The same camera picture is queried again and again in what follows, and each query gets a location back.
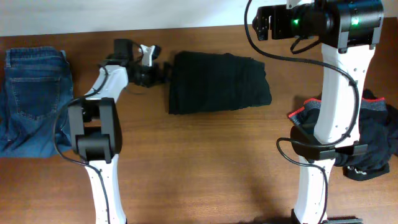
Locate folded blue denim jeans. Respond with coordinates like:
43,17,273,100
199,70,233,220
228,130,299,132
1,47,73,158

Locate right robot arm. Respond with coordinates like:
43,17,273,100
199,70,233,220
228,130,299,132
245,0,384,223

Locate black trousers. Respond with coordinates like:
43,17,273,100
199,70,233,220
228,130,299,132
169,51,272,114

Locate black shorts with red waistband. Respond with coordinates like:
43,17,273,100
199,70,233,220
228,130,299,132
288,88,398,182

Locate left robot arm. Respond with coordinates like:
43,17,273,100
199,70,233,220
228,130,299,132
67,39,165,224

